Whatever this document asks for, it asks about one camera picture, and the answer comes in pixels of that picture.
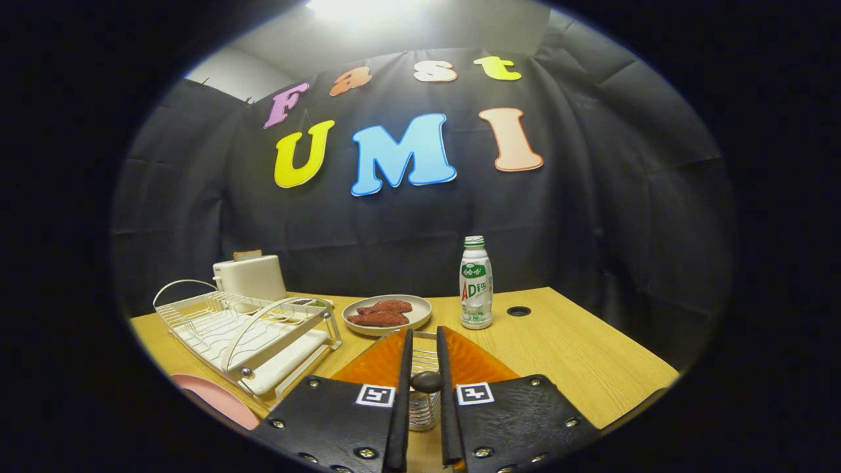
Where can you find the pink plate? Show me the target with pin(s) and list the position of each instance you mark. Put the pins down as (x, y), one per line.
(220, 401)

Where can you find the red food piece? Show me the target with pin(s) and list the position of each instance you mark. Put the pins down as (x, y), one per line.
(387, 306)
(378, 320)

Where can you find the white toaster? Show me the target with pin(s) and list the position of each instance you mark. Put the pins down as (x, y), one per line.
(253, 279)

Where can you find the white drip tray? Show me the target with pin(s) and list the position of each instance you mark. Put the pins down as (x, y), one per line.
(282, 364)

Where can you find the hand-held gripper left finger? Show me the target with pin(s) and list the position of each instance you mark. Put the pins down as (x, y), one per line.
(335, 420)

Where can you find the white divided dish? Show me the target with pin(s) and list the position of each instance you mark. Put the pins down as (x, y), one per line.
(315, 303)

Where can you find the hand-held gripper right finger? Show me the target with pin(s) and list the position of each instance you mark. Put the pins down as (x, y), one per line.
(512, 420)

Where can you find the toast slice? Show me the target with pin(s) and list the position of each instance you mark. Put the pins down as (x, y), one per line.
(247, 255)

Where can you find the beige plate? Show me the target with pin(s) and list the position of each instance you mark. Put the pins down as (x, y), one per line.
(420, 312)

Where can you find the black backdrop cloth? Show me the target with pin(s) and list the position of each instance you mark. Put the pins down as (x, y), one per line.
(591, 217)

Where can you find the white green-label drink bottle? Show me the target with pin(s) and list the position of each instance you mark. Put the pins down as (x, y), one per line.
(476, 289)

